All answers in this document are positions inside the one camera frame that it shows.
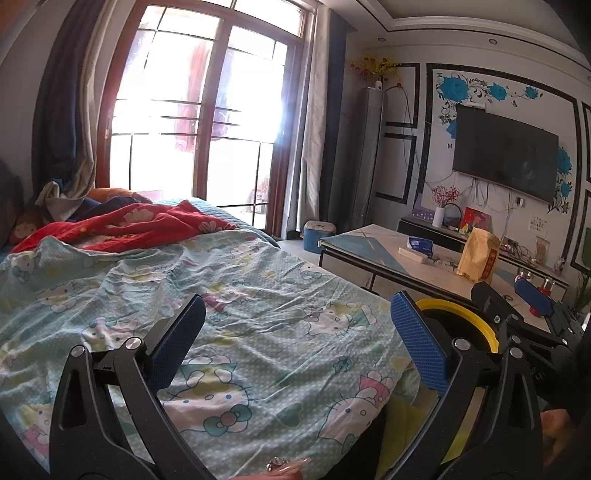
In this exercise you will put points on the white paper wall note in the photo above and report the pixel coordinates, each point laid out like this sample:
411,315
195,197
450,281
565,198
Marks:
537,223

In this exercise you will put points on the blue curtain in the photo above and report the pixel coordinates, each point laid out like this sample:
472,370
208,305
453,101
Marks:
339,69
60,92

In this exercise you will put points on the blue bucket white lid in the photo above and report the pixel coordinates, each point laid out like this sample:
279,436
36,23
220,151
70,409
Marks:
318,236

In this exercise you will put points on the yellow artificial flowers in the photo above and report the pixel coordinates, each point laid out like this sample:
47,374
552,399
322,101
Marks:
374,65

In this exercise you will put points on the tan pack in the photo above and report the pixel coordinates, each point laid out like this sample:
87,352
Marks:
542,250

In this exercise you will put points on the red floral blanket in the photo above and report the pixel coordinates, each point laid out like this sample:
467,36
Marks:
129,226

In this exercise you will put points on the black wall television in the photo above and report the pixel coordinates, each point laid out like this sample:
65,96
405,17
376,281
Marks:
505,152

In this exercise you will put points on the orange plush doll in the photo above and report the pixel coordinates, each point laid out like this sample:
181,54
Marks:
25,228

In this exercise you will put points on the grey white cloth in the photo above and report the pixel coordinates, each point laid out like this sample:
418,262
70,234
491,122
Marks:
57,198

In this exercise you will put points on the round desk mirror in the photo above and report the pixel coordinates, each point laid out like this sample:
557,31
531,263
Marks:
453,217

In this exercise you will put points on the white blue coffee table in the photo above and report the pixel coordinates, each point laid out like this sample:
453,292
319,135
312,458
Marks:
369,249

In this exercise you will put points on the purple box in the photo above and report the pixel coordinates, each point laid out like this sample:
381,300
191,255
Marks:
422,213

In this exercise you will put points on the cartoon cat printed bedsheet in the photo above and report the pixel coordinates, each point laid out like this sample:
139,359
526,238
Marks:
115,300

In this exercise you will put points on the black white television cabinet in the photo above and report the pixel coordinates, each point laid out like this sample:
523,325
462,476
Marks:
415,227

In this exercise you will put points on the person's right hand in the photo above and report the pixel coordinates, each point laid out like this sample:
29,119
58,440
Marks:
558,429

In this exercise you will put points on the red hanging garment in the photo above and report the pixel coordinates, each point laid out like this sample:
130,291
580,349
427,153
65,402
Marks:
189,106

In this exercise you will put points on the brown framed glass door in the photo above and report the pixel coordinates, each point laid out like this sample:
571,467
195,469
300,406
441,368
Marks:
212,115

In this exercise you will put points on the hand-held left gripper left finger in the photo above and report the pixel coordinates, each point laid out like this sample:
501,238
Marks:
182,332

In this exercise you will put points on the red white lying bottle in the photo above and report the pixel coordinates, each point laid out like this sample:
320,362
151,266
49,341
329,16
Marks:
521,277

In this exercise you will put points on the tan paper bag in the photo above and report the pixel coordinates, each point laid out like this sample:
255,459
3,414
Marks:
478,256

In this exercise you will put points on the dark blue cloth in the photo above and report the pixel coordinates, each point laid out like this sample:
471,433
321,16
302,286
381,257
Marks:
108,205

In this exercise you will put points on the yellow rimmed black trash can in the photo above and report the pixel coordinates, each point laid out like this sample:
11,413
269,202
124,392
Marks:
452,307

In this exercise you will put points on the beige curtain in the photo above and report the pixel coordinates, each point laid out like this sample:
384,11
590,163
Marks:
314,138
99,138

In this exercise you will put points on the blue tissue packet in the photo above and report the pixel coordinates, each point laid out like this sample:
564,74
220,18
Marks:
420,246

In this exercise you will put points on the red photo frame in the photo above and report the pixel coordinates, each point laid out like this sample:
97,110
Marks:
475,220

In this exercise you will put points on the white vase red flowers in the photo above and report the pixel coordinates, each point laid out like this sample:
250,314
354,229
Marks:
438,217

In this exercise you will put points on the grey standing air conditioner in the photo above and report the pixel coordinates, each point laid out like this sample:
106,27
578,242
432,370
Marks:
362,157

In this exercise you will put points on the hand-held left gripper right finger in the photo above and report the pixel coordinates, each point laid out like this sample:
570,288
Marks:
418,341

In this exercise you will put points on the yellow-green cloth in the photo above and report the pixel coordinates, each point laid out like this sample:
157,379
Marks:
406,429

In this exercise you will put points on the person's left hand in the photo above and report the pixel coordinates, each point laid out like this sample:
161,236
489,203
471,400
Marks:
288,467

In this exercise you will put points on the dark headboard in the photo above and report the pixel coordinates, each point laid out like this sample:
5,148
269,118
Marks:
9,203

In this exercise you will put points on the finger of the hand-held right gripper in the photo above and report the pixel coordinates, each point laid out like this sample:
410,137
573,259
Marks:
489,302
533,295

